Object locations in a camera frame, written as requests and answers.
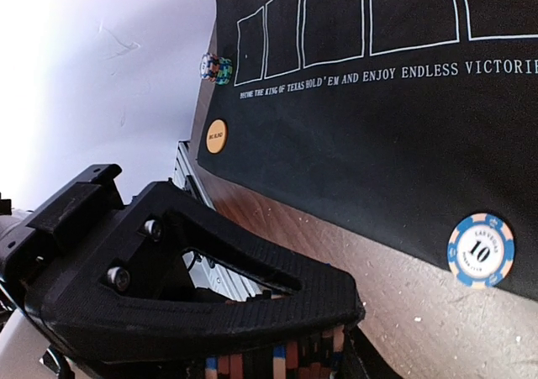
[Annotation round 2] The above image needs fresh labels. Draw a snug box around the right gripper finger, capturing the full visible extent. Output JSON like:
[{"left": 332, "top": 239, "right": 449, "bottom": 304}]
[{"left": 24, "top": 182, "right": 364, "bottom": 362}]

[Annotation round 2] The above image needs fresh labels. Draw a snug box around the orange big blind button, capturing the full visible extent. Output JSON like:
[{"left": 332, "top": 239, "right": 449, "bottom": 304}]
[{"left": 206, "top": 119, "right": 228, "bottom": 154}]

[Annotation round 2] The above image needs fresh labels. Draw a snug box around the poker chip stack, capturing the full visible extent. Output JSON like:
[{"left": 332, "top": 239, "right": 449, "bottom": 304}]
[
  {"left": 199, "top": 53, "right": 233, "bottom": 86},
  {"left": 446, "top": 213, "right": 515, "bottom": 290}
]

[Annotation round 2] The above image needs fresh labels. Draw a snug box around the black poker mat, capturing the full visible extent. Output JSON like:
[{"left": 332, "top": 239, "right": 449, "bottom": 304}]
[{"left": 198, "top": 0, "right": 537, "bottom": 299}]

